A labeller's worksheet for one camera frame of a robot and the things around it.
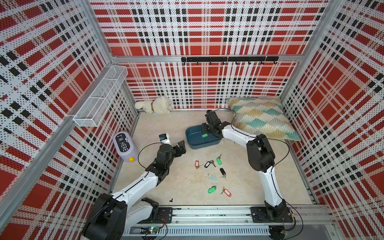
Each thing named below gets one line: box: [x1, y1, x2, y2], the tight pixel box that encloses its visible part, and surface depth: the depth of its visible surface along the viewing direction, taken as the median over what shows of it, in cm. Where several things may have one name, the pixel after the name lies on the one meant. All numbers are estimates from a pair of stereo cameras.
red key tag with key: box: [221, 186, 232, 197], surface depth 83 cm
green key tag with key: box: [216, 154, 223, 166], surface depth 95 cm
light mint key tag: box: [205, 173, 218, 184], surface depth 88 cm
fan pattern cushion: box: [228, 96, 302, 141], surface depth 97 cm
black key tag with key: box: [219, 167, 226, 178], surface depth 90 cm
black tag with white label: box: [204, 159, 216, 169], surface depth 95 cm
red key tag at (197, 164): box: [195, 160, 204, 169], surface depth 93 cm
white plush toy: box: [134, 95, 173, 118], surface depth 117 cm
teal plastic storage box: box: [185, 125, 223, 150], surface depth 104 cm
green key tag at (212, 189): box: [207, 185, 217, 194], surface depth 84 cm
